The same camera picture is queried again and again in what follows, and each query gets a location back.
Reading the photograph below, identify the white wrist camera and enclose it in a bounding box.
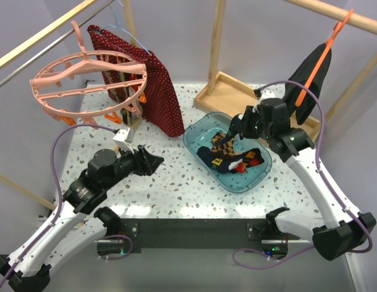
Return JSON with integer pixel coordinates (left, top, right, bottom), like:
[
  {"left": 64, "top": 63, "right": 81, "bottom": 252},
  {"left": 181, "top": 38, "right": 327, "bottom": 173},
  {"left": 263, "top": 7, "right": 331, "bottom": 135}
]
[
  {"left": 113, "top": 128, "right": 135, "bottom": 153},
  {"left": 254, "top": 88, "right": 265, "bottom": 105}
]

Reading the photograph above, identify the navy green striped sock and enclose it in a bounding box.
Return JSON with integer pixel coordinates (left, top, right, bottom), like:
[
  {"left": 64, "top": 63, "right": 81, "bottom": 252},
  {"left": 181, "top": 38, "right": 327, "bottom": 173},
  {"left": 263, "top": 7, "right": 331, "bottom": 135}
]
[{"left": 196, "top": 146, "right": 213, "bottom": 165}]

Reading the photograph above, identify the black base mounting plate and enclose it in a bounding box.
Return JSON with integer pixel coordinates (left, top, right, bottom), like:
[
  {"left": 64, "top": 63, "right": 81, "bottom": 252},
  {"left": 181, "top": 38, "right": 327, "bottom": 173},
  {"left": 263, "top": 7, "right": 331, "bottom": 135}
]
[{"left": 95, "top": 218, "right": 300, "bottom": 259}]

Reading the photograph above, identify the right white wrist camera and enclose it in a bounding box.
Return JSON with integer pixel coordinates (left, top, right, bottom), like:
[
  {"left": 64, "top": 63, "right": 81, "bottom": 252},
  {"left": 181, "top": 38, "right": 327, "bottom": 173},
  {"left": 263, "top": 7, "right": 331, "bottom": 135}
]
[{"left": 254, "top": 88, "right": 265, "bottom": 105}]

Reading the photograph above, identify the navy santa sock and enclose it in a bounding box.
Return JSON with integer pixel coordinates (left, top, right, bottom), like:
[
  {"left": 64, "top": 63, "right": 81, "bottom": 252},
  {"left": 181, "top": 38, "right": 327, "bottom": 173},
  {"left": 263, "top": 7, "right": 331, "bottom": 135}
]
[{"left": 225, "top": 114, "right": 243, "bottom": 142}]

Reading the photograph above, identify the purple cable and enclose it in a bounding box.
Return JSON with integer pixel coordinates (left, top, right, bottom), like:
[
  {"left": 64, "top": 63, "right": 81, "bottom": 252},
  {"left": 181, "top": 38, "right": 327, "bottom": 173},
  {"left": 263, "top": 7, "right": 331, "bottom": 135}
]
[
  {"left": 232, "top": 80, "right": 374, "bottom": 270},
  {"left": 0, "top": 123, "right": 118, "bottom": 292}
]

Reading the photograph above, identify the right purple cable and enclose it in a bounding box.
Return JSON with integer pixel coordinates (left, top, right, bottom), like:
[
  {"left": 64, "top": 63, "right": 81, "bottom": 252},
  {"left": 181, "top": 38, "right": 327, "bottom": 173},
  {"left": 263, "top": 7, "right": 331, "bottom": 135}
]
[{"left": 232, "top": 80, "right": 374, "bottom": 270}]

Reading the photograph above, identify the pink round sock hanger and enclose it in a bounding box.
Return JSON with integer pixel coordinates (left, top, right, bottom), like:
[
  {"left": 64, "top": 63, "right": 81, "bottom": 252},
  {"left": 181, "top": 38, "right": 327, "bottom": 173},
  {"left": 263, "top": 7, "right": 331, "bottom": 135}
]
[{"left": 30, "top": 21, "right": 147, "bottom": 125}]

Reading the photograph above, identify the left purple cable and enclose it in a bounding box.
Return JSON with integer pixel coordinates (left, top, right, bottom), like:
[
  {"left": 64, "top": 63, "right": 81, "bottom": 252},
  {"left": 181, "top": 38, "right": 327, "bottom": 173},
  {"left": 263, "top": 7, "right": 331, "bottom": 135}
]
[{"left": 0, "top": 123, "right": 118, "bottom": 292}]

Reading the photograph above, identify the left wooden clothes rack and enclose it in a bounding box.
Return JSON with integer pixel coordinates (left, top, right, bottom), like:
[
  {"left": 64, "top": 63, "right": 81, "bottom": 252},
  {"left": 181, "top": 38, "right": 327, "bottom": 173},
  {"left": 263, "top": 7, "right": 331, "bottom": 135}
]
[{"left": 0, "top": 0, "right": 145, "bottom": 226}]

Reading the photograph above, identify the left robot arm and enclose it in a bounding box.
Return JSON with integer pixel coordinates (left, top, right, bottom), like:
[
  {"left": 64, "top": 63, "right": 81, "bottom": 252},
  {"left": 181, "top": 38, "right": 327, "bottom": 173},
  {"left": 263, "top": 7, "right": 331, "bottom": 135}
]
[{"left": 0, "top": 145, "right": 164, "bottom": 291}]

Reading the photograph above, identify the teal plastic basin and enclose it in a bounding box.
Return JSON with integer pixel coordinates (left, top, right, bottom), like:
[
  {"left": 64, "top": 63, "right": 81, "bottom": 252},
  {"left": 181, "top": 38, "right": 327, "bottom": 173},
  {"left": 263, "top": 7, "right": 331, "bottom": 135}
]
[{"left": 183, "top": 112, "right": 272, "bottom": 193}]

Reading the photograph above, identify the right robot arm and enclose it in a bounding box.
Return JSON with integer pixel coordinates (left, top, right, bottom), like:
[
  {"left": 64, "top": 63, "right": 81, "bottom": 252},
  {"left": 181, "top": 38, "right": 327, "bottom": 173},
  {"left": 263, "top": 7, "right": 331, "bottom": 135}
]
[{"left": 237, "top": 98, "right": 376, "bottom": 260}]

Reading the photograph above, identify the red polka dot garment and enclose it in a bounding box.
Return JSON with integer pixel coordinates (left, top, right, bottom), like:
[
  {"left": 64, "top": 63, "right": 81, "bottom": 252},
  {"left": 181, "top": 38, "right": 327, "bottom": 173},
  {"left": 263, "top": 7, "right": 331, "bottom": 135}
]
[{"left": 87, "top": 25, "right": 184, "bottom": 137}]

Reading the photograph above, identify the black hanging garment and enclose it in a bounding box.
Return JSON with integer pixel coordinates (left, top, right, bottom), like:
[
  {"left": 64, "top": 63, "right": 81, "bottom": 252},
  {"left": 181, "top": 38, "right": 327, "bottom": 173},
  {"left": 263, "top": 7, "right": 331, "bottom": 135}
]
[{"left": 282, "top": 42, "right": 333, "bottom": 126}]

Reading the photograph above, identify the blue wire hanger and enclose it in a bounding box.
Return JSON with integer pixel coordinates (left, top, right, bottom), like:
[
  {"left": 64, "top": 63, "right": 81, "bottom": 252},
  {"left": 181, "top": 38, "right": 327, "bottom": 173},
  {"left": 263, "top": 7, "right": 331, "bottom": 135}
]
[{"left": 97, "top": 1, "right": 152, "bottom": 55}]

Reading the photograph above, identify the navy buckle sock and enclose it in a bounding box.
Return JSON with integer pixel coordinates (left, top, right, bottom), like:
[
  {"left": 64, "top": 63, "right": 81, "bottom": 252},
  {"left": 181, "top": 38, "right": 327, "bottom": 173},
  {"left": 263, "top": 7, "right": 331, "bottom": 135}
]
[{"left": 203, "top": 154, "right": 246, "bottom": 174}]

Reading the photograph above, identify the right wooden clothes rack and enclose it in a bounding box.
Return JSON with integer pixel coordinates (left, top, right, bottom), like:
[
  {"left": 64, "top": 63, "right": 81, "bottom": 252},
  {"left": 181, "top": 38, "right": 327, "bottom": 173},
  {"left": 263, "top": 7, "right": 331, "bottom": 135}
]
[{"left": 193, "top": 0, "right": 377, "bottom": 144}]

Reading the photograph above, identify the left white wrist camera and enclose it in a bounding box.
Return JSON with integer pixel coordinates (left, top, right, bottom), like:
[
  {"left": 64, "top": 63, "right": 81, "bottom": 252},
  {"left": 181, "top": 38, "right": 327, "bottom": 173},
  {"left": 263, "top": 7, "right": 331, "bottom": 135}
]
[{"left": 113, "top": 128, "right": 135, "bottom": 153}]

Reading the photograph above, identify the brown checkered sock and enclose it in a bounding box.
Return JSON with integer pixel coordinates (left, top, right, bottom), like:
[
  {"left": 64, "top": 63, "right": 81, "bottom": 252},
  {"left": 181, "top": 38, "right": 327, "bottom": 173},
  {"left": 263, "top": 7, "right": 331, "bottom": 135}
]
[{"left": 210, "top": 131, "right": 236, "bottom": 159}]

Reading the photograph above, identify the red black argyle sock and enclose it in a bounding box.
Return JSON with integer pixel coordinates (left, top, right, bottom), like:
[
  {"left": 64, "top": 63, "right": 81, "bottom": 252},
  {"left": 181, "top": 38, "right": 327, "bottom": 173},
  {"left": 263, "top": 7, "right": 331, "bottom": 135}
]
[{"left": 234, "top": 148, "right": 265, "bottom": 173}]

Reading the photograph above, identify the wooden clothes rack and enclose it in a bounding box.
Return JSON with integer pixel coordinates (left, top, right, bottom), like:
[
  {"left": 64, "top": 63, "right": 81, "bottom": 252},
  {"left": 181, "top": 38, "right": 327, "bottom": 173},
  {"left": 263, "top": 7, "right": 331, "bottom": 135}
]
[
  {"left": 193, "top": 0, "right": 377, "bottom": 144},
  {"left": 0, "top": 0, "right": 145, "bottom": 226}
]

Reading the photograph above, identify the orange plastic hanger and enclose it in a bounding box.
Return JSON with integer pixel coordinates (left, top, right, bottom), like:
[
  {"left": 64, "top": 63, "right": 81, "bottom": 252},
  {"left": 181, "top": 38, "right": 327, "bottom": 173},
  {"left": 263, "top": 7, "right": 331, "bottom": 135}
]
[{"left": 305, "top": 9, "right": 353, "bottom": 89}]

